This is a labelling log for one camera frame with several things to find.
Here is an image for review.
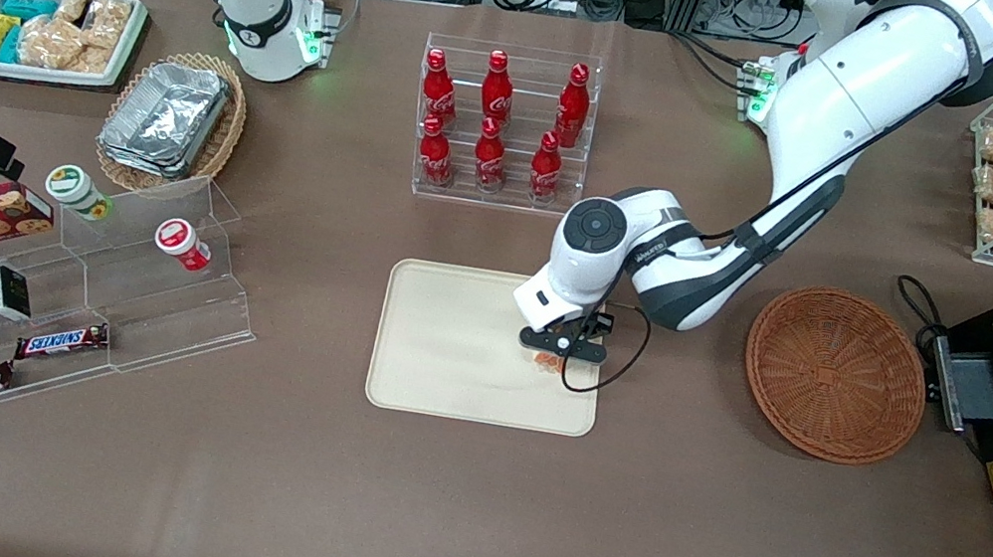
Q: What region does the beige rectangular tray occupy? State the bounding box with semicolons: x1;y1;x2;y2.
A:
361;251;619;444

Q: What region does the round brown wicker basket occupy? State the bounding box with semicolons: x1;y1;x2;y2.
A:
727;275;943;478

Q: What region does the oval light wicker basket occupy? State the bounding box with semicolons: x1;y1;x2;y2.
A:
89;38;257;210

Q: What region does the white rectangular snack bin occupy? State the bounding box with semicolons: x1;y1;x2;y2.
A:
0;0;152;104

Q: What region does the teal snack packet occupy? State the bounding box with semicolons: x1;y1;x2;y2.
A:
0;0;62;27
0;20;26;68

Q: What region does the clear acrylic bottle rack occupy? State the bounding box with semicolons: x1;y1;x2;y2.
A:
399;28;608;224

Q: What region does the green lidded yogurt cup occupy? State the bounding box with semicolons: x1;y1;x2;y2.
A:
41;160;118;226

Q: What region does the rice crisp snack bag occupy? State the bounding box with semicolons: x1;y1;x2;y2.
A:
82;0;136;53
15;13;89;76
53;0;93;29
75;43;120;81

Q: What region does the red cola bottle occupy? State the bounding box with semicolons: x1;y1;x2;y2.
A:
414;46;468;133
524;129;570;207
475;48;522;130
550;60;598;151
412;112;464;191
467;115;516;197

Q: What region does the small black carton box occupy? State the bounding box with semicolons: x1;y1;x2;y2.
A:
0;265;41;325

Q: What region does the aluminium foil container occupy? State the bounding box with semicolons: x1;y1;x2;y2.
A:
96;53;235;177

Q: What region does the red lidded yogurt cup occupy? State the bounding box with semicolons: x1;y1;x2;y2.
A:
150;215;217;276

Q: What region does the clear acrylic stepped stand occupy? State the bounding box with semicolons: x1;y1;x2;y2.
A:
0;140;283;469

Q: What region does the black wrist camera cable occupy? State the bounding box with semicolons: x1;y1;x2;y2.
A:
556;293;657;406

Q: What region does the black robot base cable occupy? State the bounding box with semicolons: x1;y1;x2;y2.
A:
661;30;758;94

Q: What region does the black machine power cable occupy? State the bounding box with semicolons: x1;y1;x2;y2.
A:
884;273;960;367

